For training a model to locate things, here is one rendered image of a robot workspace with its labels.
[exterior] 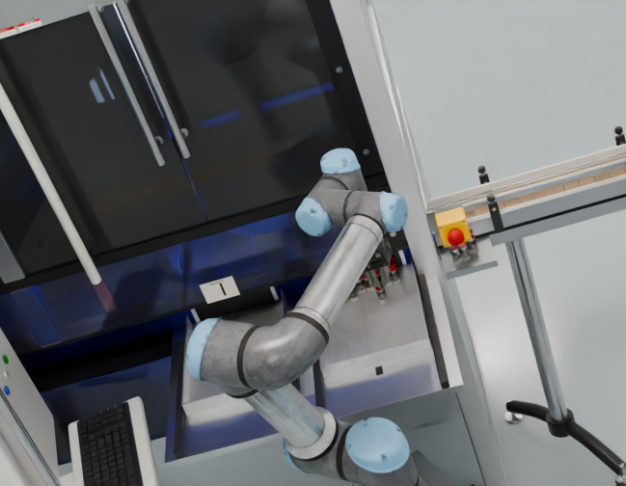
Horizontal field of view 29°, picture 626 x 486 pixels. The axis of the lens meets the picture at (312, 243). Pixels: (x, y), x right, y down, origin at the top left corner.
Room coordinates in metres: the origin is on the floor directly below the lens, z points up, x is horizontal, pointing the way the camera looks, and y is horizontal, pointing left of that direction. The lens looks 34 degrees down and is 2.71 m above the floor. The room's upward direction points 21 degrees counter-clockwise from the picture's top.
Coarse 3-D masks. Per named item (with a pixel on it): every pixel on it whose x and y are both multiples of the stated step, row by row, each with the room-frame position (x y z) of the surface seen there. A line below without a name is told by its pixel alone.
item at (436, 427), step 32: (416, 160) 2.96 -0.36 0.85; (480, 384) 2.67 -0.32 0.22; (384, 416) 2.41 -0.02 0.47; (416, 416) 2.40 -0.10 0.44; (448, 416) 2.39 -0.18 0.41; (160, 448) 2.50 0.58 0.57; (256, 448) 2.47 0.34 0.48; (416, 448) 2.40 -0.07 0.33; (448, 448) 2.39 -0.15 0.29; (160, 480) 2.51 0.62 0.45; (192, 480) 2.50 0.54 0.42; (224, 480) 2.48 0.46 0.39; (256, 480) 2.47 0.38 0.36; (288, 480) 2.46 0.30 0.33; (320, 480) 2.45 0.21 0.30; (480, 480) 2.38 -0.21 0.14
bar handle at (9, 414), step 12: (0, 396) 2.01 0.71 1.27; (0, 408) 2.01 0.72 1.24; (12, 408) 2.01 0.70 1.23; (12, 420) 2.00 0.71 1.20; (24, 432) 2.01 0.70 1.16; (24, 444) 2.00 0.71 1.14; (36, 456) 2.01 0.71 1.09; (36, 468) 2.01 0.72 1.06; (48, 468) 2.01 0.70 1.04; (48, 480) 2.00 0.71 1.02
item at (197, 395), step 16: (272, 304) 2.51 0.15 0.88; (240, 320) 2.49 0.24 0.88; (256, 320) 2.47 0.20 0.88; (272, 320) 2.44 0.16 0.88; (192, 384) 2.32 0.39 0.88; (208, 384) 2.29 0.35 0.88; (192, 400) 2.26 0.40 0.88; (208, 400) 2.20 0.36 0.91; (224, 400) 2.20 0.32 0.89; (240, 400) 2.19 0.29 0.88
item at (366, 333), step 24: (408, 264) 2.46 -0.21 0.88; (384, 288) 2.40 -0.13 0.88; (408, 288) 2.37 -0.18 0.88; (360, 312) 2.34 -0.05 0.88; (384, 312) 2.31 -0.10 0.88; (408, 312) 2.28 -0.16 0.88; (336, 336) 2.29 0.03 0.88; (360, 336) 2.26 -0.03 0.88; (384, 336) 2.23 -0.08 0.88; (408, 336) 2.20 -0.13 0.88; (336, 360) 2.21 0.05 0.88; (360, 360) 2.15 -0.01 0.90; (384, 360) 2.14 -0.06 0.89
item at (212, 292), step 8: (224, 280) 2.45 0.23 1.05; (232, 280) 2.44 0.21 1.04; (208, 288) 2.45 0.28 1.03; (216, 288) 2.45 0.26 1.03; (224, 288) 2.45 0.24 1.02; (232, 288) 2.45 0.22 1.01; (208, 296) 2.46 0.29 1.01; (216, 296) 2.45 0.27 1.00; (224, 296) 2.45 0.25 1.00; (232, 296) 2.45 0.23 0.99
